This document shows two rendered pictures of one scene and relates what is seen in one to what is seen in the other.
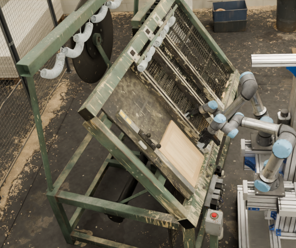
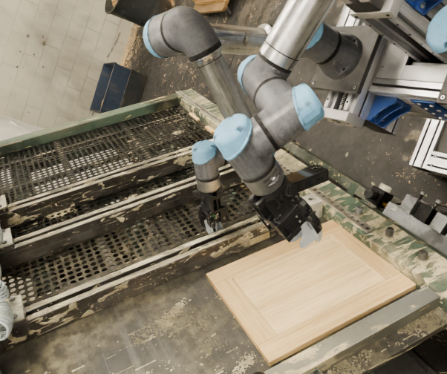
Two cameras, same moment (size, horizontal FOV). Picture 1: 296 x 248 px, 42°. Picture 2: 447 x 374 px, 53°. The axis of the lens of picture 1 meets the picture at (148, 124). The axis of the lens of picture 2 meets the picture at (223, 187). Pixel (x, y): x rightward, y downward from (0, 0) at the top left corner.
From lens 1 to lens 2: 1.99 m
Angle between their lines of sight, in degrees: 7
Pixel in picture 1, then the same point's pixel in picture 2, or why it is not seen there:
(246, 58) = (183, 85)
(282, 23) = not seen: hidden behind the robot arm
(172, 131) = (235, 284)
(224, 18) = (116, 99)
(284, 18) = (148, 15)
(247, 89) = (186, 35)
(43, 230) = not seen: outside the picture
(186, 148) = (296, 263)
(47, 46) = not seen: outside the picture
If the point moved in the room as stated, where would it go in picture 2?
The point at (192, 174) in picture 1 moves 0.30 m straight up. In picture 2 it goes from (374, 274) to (305, 260)
